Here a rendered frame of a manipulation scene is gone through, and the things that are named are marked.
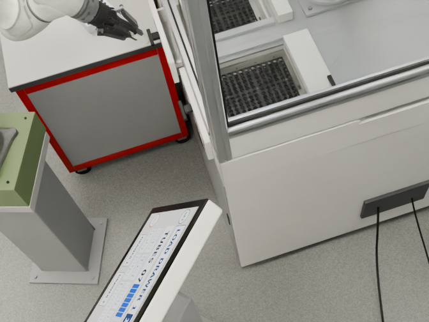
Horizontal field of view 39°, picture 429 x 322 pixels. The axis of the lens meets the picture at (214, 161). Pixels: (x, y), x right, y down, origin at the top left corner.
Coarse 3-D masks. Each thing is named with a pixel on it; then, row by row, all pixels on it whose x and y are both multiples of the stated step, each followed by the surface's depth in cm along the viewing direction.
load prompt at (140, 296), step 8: (176, 232) 138; (168, 240) 139; (176, 240) 135; (168, 248) 136; (160, 256) 137; (168, 256) 133; (160, 264) 134; (152, 272) 135; (152, 280) 132; (144, 288) 132; (136, 296) 133; (144, 296) 130; (136, 304) 130; (128, 312) 131; (128, 320) 128
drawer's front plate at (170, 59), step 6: (150, 0) 204; (150, 6) 203; (156, 12) 201; (156, 18) 200; (156, 24) 199; (162, 30) 197; (162, 36) 196; (162, 42) 195; (168, 48) 193; (168, 54) 192; (168, 60) 191; (174, 66) 192; (174, 72) 195; (174, 78) 197
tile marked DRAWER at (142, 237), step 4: (140, 236) 156; (144, 236) 154; (140, 240) 154; (136, 244) 155; (140, 244) 152; (132, 248) 155; (136, 248) 153; (132, 252) 153; (136, 252) 151; (128, 256) 154; (132, 256) 151; (128, 260) 152; (124, 264) 152; (128, 264) 150
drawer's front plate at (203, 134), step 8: (184, 72) 188; (184, 80) 187; (192, 96) 183; (192, 104) 182; (192, 112) 192; (200, 120) 179; (200, 128) 178; (200, 136) 187; (208, 136) 176; (208, 144) 177; (208, 152) 180
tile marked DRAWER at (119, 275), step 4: (120, 272) 151; (124, 272) 149; (116, 276) 152; (120, 276) 149; (116, 280) 150; (112, 284) 150; (116, 284) 148; (112, 288) 148; (108, 292) 149; (112, 292) 147; (104, 296) 149; (108, 296) 147; (104, 300) 148; (100, 304) 148; (104, 304) 146
